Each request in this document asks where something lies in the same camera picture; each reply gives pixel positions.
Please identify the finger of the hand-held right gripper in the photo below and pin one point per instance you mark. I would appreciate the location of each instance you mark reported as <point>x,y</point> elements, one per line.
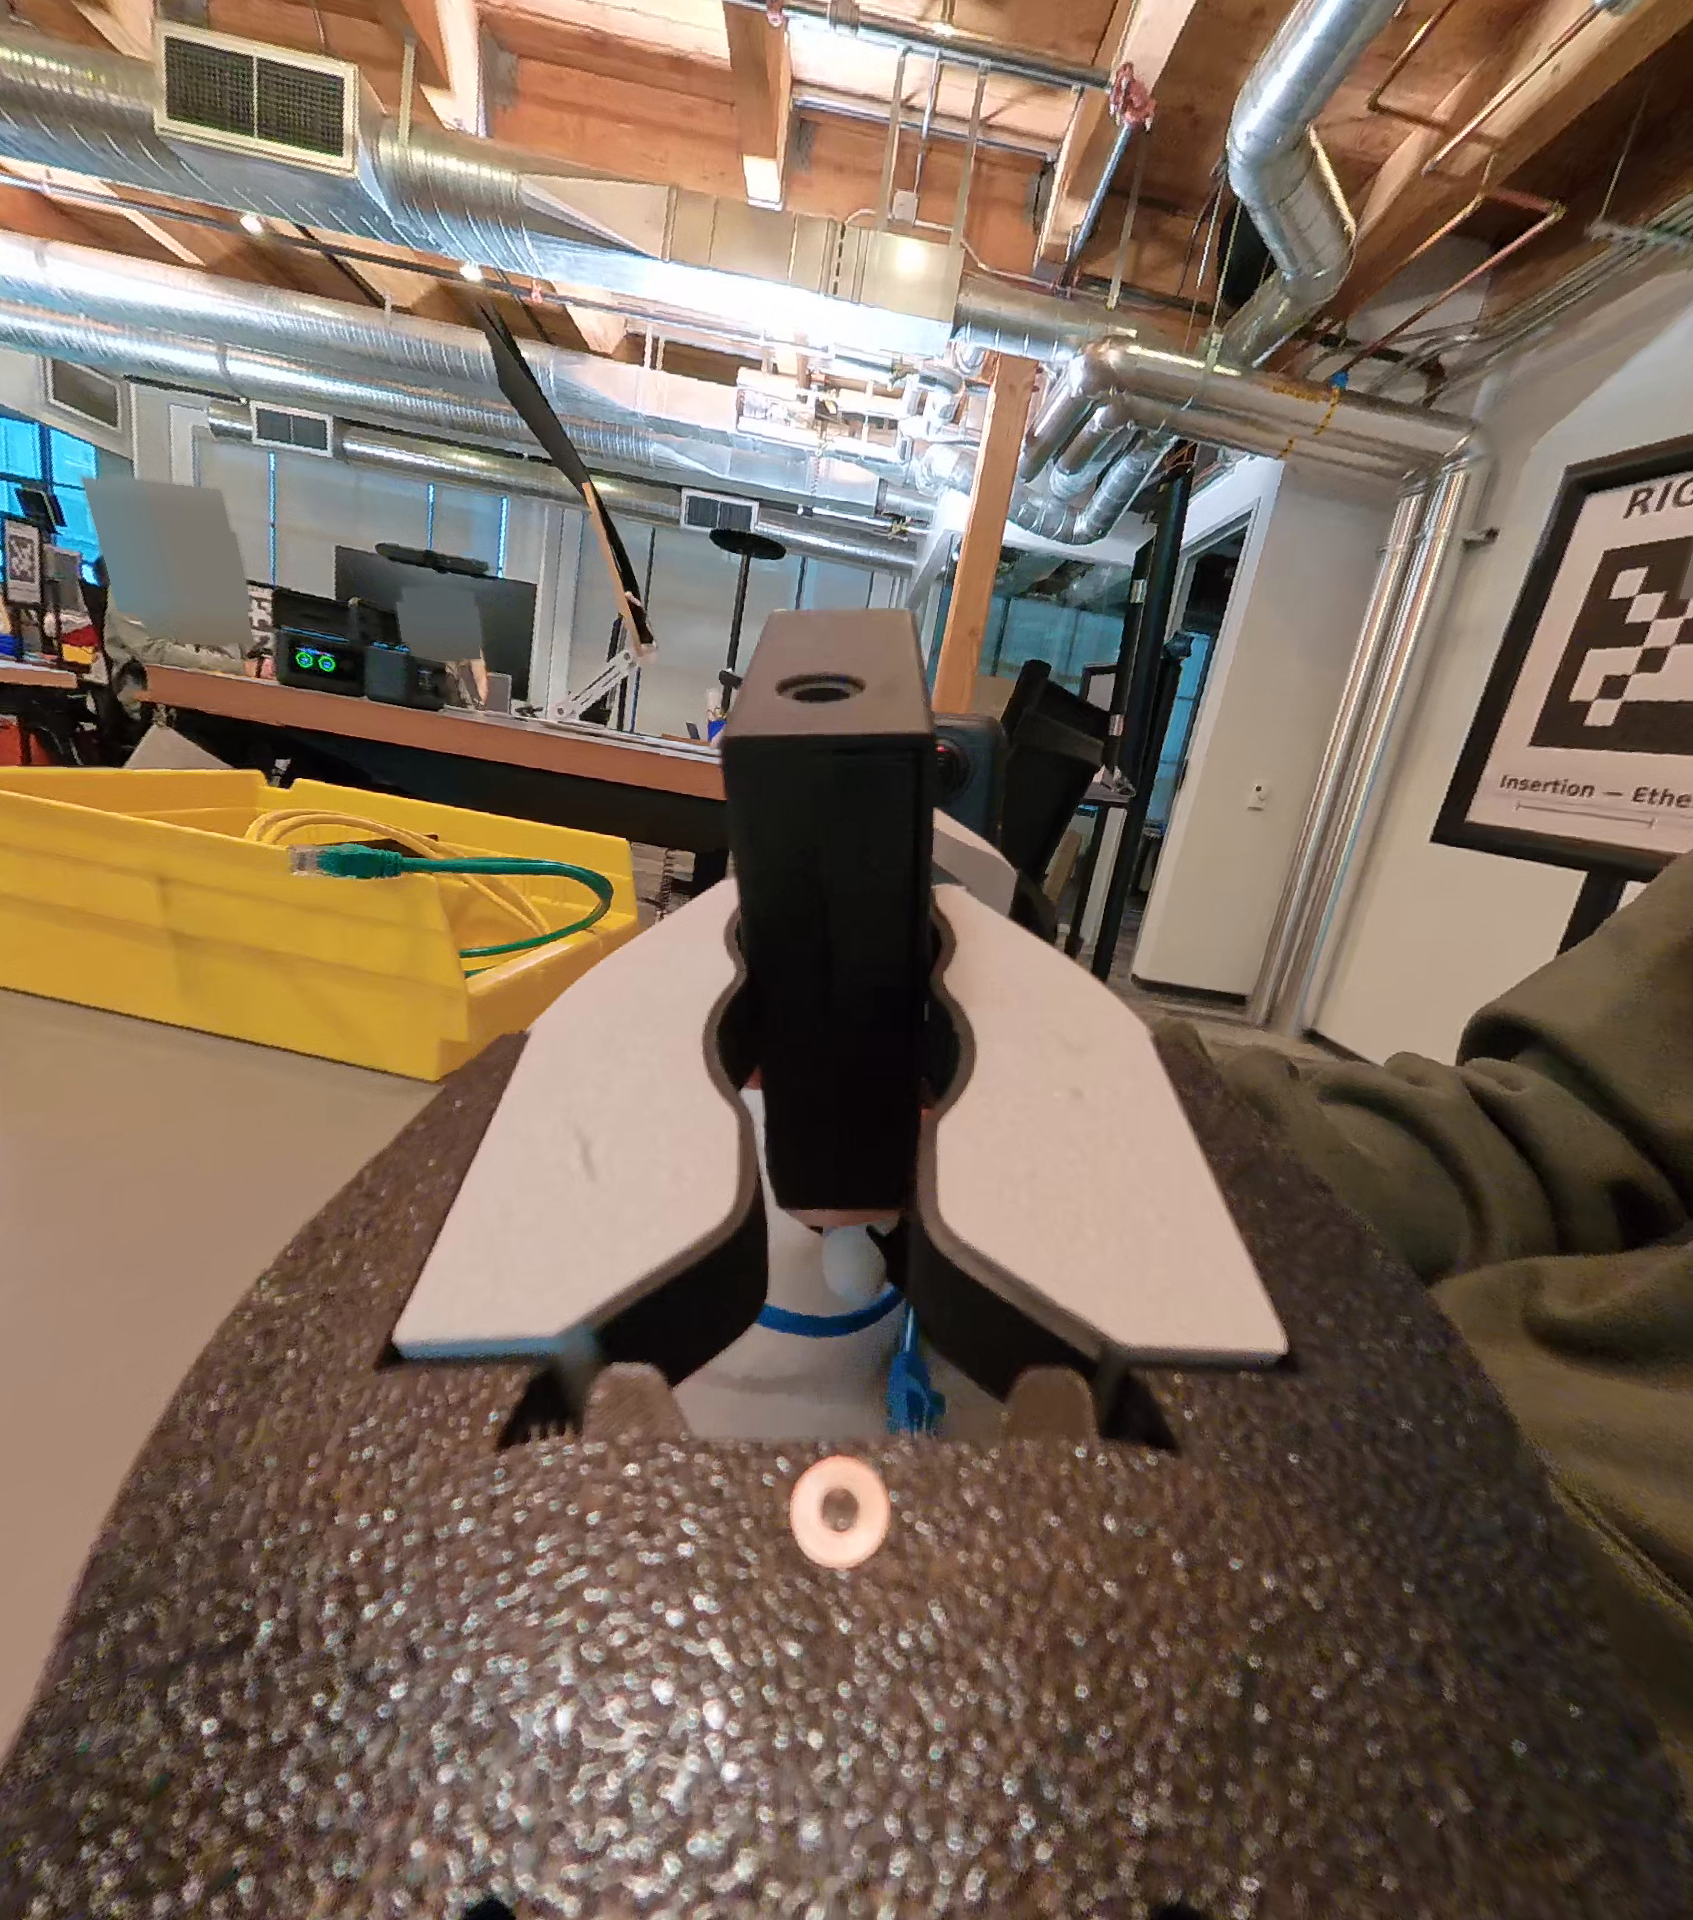
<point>974,869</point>

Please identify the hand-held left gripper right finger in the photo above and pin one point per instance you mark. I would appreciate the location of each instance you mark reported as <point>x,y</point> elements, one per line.
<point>1087,1171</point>

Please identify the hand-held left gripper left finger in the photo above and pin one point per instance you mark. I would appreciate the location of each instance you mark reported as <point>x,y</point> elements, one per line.
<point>590,1171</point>

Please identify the black ethernet switch box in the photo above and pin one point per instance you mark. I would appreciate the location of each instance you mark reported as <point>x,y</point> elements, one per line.
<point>831,902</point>

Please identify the yellow plastic bin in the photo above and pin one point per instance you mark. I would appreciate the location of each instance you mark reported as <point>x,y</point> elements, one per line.
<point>110,931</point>

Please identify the black round disc on pole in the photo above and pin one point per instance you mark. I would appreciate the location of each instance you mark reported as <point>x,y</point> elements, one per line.
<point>745,544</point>

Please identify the long wooden top desk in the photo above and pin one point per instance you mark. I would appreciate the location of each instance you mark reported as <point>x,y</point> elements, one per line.
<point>487,742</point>

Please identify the black monitor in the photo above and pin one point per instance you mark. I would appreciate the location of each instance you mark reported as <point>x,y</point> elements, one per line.
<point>503,631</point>

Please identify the black power station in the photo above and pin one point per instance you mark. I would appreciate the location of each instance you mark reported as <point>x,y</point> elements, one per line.
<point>404,679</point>

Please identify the power station with green display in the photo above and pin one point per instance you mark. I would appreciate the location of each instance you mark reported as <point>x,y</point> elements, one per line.
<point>314,653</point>

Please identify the framed marker sign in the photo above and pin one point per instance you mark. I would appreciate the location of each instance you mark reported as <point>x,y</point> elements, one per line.
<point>1566,677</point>

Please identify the ceiling vent grille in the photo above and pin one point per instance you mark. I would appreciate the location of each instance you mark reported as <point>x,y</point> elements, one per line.
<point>252,97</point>

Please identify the silver ventilation duct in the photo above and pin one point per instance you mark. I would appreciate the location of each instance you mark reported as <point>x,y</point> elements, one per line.
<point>412,181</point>
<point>1297,150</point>

